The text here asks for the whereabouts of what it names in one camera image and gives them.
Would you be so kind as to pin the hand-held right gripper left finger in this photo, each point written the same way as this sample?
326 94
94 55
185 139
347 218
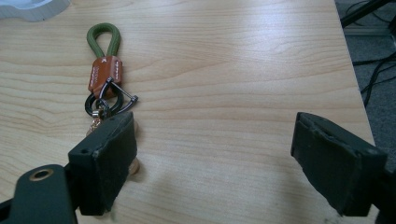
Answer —
104 161

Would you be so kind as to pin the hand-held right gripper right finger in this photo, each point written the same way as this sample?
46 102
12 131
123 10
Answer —
334 168

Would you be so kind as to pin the black metal stand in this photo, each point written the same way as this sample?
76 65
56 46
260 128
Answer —
362 12

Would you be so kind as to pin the white object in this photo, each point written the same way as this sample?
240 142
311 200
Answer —
31 7

